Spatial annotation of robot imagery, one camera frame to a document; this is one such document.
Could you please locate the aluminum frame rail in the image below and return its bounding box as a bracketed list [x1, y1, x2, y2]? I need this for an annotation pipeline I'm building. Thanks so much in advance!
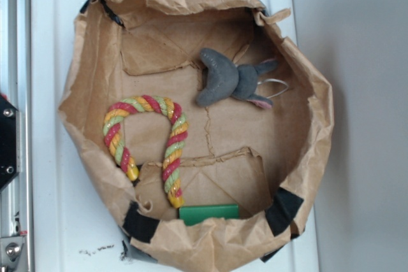
[1, 0, 34, 271]

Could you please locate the gray plush animal toy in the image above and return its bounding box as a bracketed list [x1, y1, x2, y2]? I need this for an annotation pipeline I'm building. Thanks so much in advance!
[196, 48, 289, 109]

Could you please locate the brown paper bag bin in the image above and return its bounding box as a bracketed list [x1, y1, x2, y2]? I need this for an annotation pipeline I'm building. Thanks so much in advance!
[58, 0, 334, 271]

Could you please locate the red yellow green rope toy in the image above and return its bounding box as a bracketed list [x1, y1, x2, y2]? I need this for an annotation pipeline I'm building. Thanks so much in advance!
[103, 95, 189, 208]

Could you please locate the green block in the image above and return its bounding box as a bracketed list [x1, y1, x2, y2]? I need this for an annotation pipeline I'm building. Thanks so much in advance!
[178, 204, 239, 226]

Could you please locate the black mounting plate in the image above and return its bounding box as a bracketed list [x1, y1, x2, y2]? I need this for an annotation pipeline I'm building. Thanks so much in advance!
[0, 94, 19, 192]

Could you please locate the metal corner bracket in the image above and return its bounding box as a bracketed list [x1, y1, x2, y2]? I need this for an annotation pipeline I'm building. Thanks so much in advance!
[1, 236, 28, 271]

